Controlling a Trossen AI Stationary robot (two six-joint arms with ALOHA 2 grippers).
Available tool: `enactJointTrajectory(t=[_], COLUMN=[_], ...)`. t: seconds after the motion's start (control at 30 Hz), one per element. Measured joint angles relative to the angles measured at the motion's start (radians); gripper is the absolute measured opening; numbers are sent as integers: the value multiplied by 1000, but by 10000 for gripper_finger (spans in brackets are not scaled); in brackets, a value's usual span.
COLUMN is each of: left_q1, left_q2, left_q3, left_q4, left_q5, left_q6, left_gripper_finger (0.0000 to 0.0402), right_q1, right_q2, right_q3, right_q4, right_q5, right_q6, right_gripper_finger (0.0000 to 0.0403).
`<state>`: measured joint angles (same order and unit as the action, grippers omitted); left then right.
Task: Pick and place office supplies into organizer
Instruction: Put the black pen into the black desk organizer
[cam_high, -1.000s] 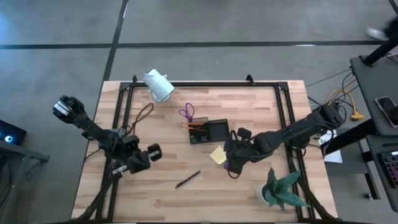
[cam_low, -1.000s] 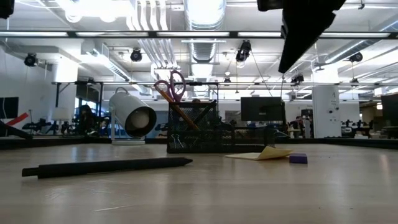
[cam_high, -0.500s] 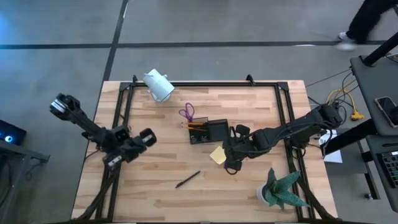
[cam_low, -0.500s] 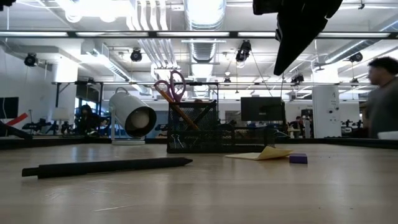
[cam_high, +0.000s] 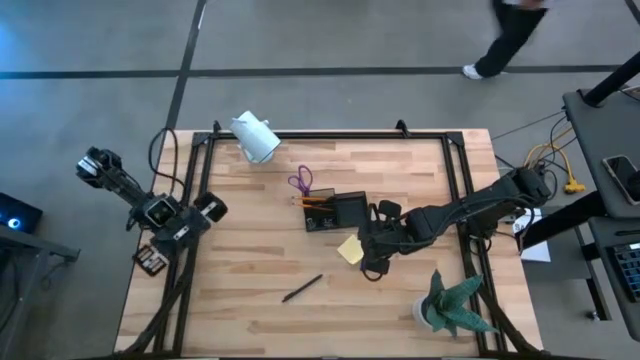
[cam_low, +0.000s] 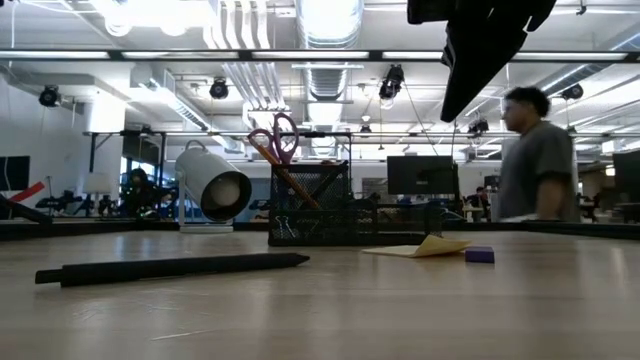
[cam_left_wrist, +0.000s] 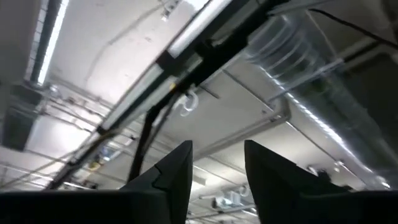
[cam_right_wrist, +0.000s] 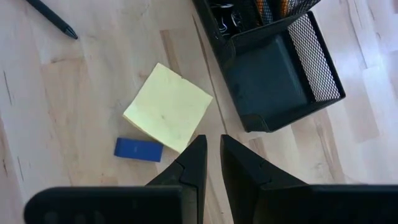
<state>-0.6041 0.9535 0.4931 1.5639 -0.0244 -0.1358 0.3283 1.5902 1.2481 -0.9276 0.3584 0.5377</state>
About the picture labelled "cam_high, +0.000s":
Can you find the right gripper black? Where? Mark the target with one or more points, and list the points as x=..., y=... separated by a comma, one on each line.
x=390, y=235

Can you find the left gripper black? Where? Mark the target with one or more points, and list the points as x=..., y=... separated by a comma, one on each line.
x=185, y=225

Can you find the blue eraser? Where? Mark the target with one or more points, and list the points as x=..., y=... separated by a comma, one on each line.
x=363, y=265

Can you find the yellow sticky note pad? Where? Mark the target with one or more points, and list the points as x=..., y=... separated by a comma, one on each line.
x=350, y=249

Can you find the black mesh desk organizer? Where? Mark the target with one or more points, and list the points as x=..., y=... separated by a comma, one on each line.
x=350, y=212

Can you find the orange pencil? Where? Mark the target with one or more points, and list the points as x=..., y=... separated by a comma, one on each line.
x=310, y=200
x=315, y=206

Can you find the black pen white scale print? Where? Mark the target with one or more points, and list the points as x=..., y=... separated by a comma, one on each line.
x=302, y=288

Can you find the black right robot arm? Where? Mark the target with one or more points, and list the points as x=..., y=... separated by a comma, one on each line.
x=490, y=205

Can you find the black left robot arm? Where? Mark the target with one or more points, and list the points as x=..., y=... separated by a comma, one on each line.
x=115, y=180

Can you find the green plant in white pot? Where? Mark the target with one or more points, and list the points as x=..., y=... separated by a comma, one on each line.
x=450, y=305

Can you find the white paper sheet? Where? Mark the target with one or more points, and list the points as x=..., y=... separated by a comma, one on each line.
x=535, y=250

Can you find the dark grey equipment cart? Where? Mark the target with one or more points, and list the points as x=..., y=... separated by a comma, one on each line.
x=20, y=240

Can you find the black computer tower blue light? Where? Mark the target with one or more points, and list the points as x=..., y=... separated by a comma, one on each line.
x=15, y=212

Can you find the dark grey keyboard desk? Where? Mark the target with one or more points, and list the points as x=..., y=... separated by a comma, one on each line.
x=600, y=232

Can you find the grey side desk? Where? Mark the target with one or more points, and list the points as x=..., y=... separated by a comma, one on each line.
x=590, y=140

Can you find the person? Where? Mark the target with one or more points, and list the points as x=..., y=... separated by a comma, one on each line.
x=510, y=35

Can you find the black smartphone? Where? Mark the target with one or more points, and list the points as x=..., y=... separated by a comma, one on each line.
x=620, y=175

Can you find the backlit keyboard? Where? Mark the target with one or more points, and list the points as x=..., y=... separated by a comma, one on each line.
x=627, y=270

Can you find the black round pole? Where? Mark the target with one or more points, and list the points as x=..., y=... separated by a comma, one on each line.
x=612, y=82

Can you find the black aluminium table frame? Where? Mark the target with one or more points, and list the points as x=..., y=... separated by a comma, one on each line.
x=325, y=135

